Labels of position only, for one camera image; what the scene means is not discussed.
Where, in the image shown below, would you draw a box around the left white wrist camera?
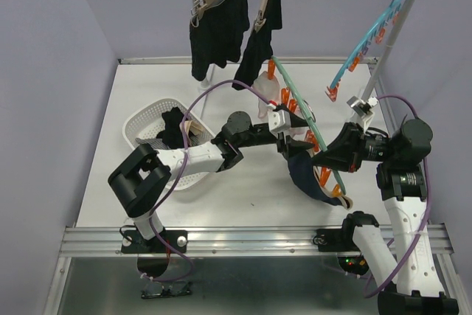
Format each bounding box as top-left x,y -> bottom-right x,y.
267,102 -> 291,136

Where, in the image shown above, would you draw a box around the front black shorts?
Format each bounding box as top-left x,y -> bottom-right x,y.
232,0 -> 284,91

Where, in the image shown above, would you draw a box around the grey striped underwear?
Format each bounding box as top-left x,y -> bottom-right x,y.
135,138 -> 169,150

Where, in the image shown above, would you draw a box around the white perforated plastic basket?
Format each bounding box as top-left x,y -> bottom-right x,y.
122,98 -> 215,191

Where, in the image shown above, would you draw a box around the black shorts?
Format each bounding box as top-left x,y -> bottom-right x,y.
190,0 -> 250,81
232,0 -> 284,91

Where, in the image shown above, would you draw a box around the orange clothes peg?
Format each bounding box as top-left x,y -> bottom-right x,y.
375,27 -> 386,44

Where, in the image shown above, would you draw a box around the white underwear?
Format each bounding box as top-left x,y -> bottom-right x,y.
252,71 -> 309,137

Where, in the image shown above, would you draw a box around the green plastic clip hanger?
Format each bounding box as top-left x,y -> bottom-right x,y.
265,55 -> 348,198

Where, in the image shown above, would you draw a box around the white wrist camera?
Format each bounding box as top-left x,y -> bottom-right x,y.
347,96 -> 379,131
267,102 -> 291,136

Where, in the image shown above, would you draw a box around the aluminium mounting rail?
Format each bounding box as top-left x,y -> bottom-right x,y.
60,224 -> 453,257

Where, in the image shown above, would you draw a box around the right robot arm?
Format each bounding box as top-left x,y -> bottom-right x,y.
312,118 -> 459,314

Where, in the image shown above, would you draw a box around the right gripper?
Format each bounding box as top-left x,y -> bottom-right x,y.
310,120 -> 399,172

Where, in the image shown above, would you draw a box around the navy blue underwear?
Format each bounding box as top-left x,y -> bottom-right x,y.
288,151 -> 353,210

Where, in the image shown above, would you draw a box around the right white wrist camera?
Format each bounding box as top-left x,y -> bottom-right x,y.
347,96 -> 379,131

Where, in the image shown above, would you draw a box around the rear black shorts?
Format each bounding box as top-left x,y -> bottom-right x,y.
190,0 -> 250,81

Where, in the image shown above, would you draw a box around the black underwear beige waistband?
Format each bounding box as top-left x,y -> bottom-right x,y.
156,107 -> 205,149

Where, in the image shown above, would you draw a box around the front wooden clip hanger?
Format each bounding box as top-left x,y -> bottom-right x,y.
252,0 -> 282,33

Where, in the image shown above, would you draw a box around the blue plastic clip hanger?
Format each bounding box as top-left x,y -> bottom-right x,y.
325,0 -> 405,102

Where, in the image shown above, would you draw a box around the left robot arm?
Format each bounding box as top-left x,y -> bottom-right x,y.
108,105 -> 312,254

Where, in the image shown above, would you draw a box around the black eyeglasses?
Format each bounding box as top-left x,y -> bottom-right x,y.
141,280 -> 193,300

